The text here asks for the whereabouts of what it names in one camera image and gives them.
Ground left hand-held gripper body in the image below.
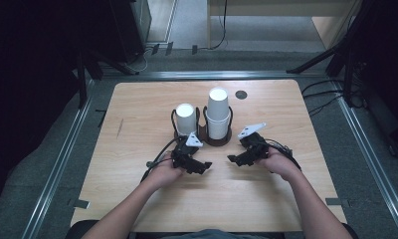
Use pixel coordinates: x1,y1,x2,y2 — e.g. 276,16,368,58
171,130,205,173

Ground hand-held gripper cable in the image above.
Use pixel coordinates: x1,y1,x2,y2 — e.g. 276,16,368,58
140,134,188,183
265,138,302,172

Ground black hanging cable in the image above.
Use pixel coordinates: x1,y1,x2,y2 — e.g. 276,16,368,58
208,0,229,52

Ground black cabinet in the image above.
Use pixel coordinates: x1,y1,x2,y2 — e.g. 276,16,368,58
107,0,152,65

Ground left hand-held gripper cable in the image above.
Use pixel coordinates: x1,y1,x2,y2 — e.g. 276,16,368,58
140,134,188,183

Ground black floor cables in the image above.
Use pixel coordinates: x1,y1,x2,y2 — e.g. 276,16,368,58
300,78,346,118

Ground person's grey-blue shirt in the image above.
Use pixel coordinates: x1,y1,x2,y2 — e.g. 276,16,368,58
160,228,271,239

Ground dark curtain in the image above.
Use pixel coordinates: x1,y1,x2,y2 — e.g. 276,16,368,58
0,0,84,217

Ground white floor cable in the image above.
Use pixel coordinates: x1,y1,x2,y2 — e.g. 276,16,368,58
126,46,155,76

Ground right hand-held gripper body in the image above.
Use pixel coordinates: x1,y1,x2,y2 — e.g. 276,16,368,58
237,122,271,163

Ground person's right hand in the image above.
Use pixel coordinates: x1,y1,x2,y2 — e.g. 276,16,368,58
256,146,302,183

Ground black tripod stand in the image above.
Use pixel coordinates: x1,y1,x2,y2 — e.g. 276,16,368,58
286,0,367,109

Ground light wooden desk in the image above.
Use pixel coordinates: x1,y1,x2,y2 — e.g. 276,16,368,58
206,0,364,50

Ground aluminium floor rail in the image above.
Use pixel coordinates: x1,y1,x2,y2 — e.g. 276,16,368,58
20,79,96,239
331,79,398,239
99,70,328,82

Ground grey floor tape piece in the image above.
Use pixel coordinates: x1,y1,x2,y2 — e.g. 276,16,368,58
67,198,91,210
324,197,351,208

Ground black metal stand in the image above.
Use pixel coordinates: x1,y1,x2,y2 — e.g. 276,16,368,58
75,49,104,110

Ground right hand-held gripper cable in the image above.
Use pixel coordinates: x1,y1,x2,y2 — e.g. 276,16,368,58
265,138,302,172

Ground short white paper cup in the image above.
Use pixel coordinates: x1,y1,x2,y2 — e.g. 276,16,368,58
175,103,198,137

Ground person's left hand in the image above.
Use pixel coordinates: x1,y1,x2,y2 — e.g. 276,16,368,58
149,151,186,191

